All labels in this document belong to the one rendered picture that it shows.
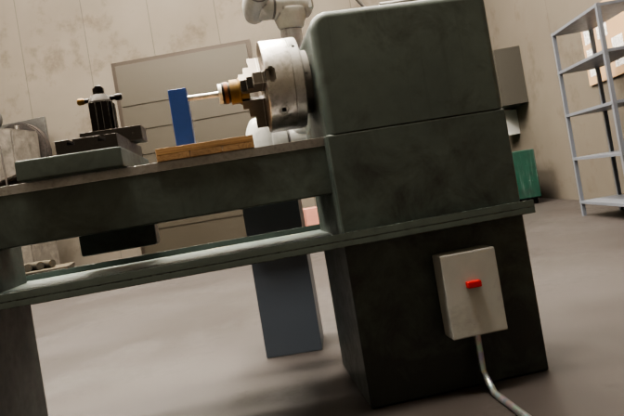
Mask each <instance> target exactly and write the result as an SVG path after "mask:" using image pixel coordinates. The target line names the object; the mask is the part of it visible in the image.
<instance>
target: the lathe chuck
mask: <svg viewBox="0 0 624 416"><path fill-rule="evenodd" d="M256 55H257V59H258V63H259V67H260V72H264V71H265V70H268V67H272V69H274V73H275V77H276V80H274V82H270V80H268V81H266V90H265V91H261V94H262V96H265V97H266V109H267V117H268V124H269V127H268V128H269V131H270V132H271V133H275V132H281V131H288V130H293V129H296V128H297V125H298V108H297V96H296V88H295V81H294V76H293V65H292V62H291V57H290V53H289V49H288V47H287V44H286V42H285V40H284V39H283V38H281V39H274V40H266V41H259V42H257V43H256ZM283 105H286V106H288V107H289V111H288V112H287V113H284V114H283V113H280V111H279V109H280V107H281V106H283Z"/></svg>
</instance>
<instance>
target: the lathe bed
mask: <svg viewBox="0 0 624 416"><path fill-rule="evenodd" d="M324 137H325V136H324ZM324 137H318V138H312V139H306V140H300V141H294V142H288V143H281V144H276V145H269V146H264V147H257V148H251V149H240V150H233V151H228V152H221V153H216V154H209V155H203V156H197V157H191V158H185V159H179V160H172V161H167V162H156V163H150V164H143V165H138V166H131V167H125V168H119V169H113V170H107V171H101V172H95V173H89V174H82V175H71V176H65V177H59V178H53V179H47V180H41V181H34V182H29V183H22V184H17V185H10V186H4V187H0V250H5V249H10V248H16V247H21V246H27V245H33V244H38V243H44V242H49V241H59V240H65V239H70V238H76V237H82V236H87V235H93V234H98V233H104V232H110V231H114V230H120V229H126V228H136V227H142V226H147V225H153V224H159V223H164V222H170V221H175V220H180V219H186V218H191V217H197V216H203V215H213V214H219V213H224V212H230V211H236V210H240V209H246V208H252V207H257V206H263V205H269V204H274V203H280V202H290V201H296V200H301V199H306V198H312V197H317V196H323V195H329V194H332V183H331V178H330V172H329V166H328V161H327V155H326V150H325V144H324Z"/></svg>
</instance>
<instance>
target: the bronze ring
mask: <svg viewBox="0 0 624 416"><path fill-rule="evenodd" d="M221 88H222V95H223V100H224V104H230V103H232V105H235V104H241V105H243V102H242V101H243V100H245V99H250V93H248V94H242V93H241V84H240V79H239V78H237V79H236V80H228V83H227V82H224V83H221Z"/></svg>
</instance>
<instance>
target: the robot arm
mask: <svg viewBox="0 0 624 416"><path fill-rule="evenodd" d="M312 10H313V8H309V6H308V1H307V0H242V11H243V15H244V18H245V19H246V20H247V21H248V22H249V23H251V24H257V23H260V22H262V20H274V21H275V22H276V24H277V27H278V29H279V30H280V37H281V38H288V37H293V38H294V39H295V40H296V43H297V44H298V47H299V49H300V46H301V44H302V43H303V33H302V28H303V27H304V25H305V20H306V18H308V17H309V16H310V15H311V13H312ZM249 135H253V143H254V147H255V148H257V147H264V146H269V145H276V144H281V143H288V142H294V141H300V140H306V139H307V136H306V129H305V128H300V129H293V130H288V131H281V132H275V133H271V132H270V131H269V128H268V127H262V128H258V127H257V123H256V118H254V119H252V120H251V121H250V122H249V124H248V126H247V129H246V136H249Z"/></svg>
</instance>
